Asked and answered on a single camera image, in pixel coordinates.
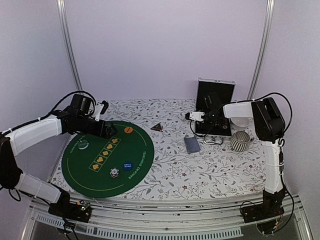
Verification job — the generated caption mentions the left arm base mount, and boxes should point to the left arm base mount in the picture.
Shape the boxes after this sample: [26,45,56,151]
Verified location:
[48,200,92,223]

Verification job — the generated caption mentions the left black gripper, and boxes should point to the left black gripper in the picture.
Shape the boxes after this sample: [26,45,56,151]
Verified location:
[77,115,118,139]

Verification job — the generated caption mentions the round green poker mat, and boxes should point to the round green poker mat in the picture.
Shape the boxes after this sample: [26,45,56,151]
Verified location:
[61,121,155,198]

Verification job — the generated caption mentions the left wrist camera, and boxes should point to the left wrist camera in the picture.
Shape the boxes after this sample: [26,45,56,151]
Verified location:
[92,100,109,122]

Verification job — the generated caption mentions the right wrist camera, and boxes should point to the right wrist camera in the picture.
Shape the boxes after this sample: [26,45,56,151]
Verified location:
[185,111,205,122]

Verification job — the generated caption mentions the aluminium frame post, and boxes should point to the aluminium frame post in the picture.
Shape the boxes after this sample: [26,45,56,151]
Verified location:
[56,0,84,91]
[247,0,275,100]

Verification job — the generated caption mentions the orange big blind button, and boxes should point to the orange big blind button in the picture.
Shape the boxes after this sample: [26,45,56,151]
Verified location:
[124,126,134,134]

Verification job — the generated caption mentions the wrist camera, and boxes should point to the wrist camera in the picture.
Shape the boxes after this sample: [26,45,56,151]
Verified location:
[92,100,109,122]
[185,111,205,122]

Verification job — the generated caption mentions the aluminium poker chip case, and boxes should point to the aluminium poker chip case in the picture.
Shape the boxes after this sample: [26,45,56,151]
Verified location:
[195,77,235,136]

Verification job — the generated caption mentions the striped ceramic mug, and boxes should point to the striped ceramic mug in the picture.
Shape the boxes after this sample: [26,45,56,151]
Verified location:
[230,131,255,152]

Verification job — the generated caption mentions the left aluminium frame post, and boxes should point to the left aluminium frame post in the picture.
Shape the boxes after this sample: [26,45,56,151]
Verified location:
[56,0,84,91]

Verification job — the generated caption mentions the black red triangular plaque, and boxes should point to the black red triangular plaque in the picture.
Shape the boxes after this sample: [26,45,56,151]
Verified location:
[150,123,163,132]

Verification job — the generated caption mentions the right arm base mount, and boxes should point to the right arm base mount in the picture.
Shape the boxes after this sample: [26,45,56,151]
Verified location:
[239,198,295,236]

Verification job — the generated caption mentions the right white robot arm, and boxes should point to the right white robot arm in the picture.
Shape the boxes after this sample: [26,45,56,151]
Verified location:
[199,97,288,218]

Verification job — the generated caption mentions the clear dealer button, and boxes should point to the clear dealer button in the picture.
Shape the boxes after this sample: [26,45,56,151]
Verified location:
[77,140,89,150]

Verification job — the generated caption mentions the right aluminium frame post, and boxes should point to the right aluminium frame post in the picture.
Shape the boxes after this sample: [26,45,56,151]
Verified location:
[247,0,275,100]

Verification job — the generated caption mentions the front aluminium rail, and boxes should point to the front aluminium rail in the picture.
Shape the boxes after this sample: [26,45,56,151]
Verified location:
[22,194,313,240]

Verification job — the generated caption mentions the white ceramic bowl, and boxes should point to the white ceramic bowl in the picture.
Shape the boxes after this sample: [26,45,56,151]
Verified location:
[230,117,250,130]

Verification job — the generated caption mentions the blue small blind button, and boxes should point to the blue small blind button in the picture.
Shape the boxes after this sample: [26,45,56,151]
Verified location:
[122,162,134,171]

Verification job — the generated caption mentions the blue playing card deck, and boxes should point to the blue playing card deck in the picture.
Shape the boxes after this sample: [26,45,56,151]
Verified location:
[183,136,201,154]

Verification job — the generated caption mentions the floral white tablecloth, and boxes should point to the floral white tablecloth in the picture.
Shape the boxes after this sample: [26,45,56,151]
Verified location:
[48,98,281,201]

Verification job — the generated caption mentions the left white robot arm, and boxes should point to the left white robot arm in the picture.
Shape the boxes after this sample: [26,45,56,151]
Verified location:
[0,91,117,217]

